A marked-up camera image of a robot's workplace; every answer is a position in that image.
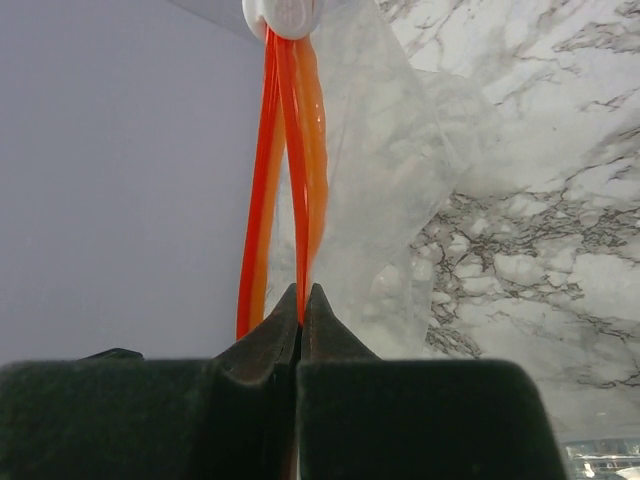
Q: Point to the clear zip top bag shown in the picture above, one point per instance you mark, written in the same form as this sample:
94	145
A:
356	152

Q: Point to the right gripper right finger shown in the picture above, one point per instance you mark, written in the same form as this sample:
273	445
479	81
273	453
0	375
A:
363	417

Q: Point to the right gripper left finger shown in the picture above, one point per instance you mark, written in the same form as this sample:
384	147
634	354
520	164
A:
119	415

